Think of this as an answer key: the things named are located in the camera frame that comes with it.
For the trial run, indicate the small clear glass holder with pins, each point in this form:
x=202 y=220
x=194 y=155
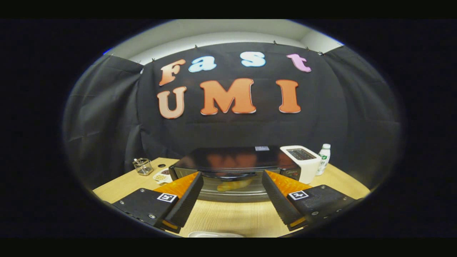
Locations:
x=143 y=167

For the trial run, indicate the black toaster oven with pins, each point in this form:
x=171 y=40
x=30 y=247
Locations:
x=232 y=157

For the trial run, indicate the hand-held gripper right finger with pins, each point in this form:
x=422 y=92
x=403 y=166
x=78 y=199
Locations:
x=278 y=203

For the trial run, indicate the golden bread roll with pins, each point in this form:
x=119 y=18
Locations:
x=234 y=185

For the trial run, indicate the white foam plate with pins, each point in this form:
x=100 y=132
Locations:
x=214 y=235

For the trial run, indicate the black backdrop cloth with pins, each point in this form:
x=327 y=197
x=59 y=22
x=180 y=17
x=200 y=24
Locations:
x=228 y=132

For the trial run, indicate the small white snack dish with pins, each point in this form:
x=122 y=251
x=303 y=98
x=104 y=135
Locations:
x=162 y=176

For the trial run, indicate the white slot toaster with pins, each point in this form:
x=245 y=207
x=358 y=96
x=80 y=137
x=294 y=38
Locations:
x=307 y=167

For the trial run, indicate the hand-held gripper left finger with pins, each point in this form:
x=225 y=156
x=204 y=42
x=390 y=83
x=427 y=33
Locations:
x=187 y=203

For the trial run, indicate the white bottle green label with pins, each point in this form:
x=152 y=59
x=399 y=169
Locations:
x=324 y=159

